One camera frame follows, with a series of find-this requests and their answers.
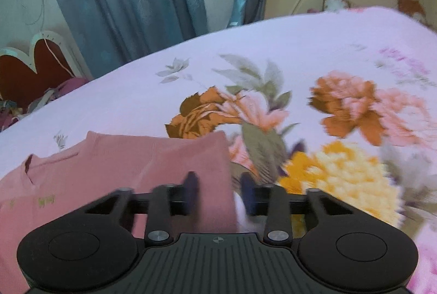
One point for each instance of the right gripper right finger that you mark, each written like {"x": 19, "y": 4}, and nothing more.
{"x": 277, "y": 206}

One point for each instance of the pile of clothes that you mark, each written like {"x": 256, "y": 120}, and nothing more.
{"x": 12, "y": 113}

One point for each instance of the pink floral bed sheet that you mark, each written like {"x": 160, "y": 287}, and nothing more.
{"x": 344, "y": 101}

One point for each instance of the pink knit sweater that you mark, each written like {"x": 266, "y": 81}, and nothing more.
{"x": 43, "y": 189}

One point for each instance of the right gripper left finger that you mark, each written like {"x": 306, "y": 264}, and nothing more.
{"x": 165, "y": 201}

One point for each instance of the red heart-shaped headboard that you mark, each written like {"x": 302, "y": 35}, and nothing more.
{"x": 48, "y": 63}

